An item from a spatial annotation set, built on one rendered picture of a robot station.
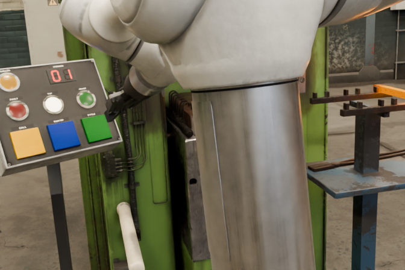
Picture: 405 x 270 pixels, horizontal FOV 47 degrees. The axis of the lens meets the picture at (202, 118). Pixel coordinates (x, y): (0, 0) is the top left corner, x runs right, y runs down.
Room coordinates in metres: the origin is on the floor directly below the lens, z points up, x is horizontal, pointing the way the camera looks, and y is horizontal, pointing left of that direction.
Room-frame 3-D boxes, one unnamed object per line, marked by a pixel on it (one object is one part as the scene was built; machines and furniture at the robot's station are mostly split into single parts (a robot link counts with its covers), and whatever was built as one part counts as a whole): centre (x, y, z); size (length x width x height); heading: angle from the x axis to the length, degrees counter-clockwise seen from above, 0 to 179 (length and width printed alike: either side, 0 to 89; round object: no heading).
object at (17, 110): (1.22, 0.50, 1.09); 0.05 x 0.03 x 0.04; 104
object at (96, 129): (1.31, 0.31, 1.01); 0.07 x 0.05 x 0.07; 129
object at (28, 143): (1.19, 0.47, 1.01); 0.07 x 0.05 x 0.07; 129
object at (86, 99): (1.35, 0.34, 1.09); 0.05 x 0.03 x 0.04; 104
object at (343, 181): (1.52, -0.56, 0.75); 0.40 x 0.30 x 0.02; 102
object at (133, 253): (1.39, 0.26, 0.62); 0.44 x 0.05 x 0.05; 14
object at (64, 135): (1.25, 0.39, 1.01); 0.07 x 0.05 x 0.07; 129
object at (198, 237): (1.79, -0.06, 0.69); 0.56 x 0.38 x 0.45; 14
